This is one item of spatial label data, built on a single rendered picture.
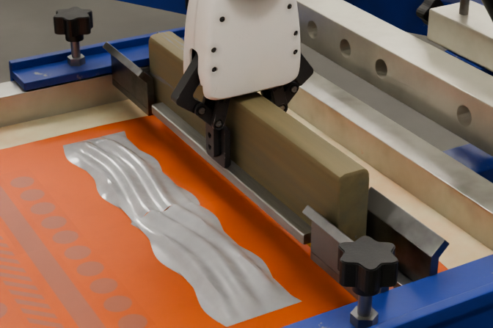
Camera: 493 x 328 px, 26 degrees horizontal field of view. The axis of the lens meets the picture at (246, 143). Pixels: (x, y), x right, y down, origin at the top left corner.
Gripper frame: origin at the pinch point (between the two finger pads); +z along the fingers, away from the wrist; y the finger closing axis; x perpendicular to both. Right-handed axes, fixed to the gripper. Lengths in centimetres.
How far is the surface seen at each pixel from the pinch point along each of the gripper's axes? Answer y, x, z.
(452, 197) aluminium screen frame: -13.7, 13.9, 3.5
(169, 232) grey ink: 9.7, 3.6, 5.5
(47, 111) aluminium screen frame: 10.5, -25.4, 5.2
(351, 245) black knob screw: 6.4, 26.5, -4.6
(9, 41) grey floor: -64, -292, 101
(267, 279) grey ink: 6.1, 14.7, 5.2
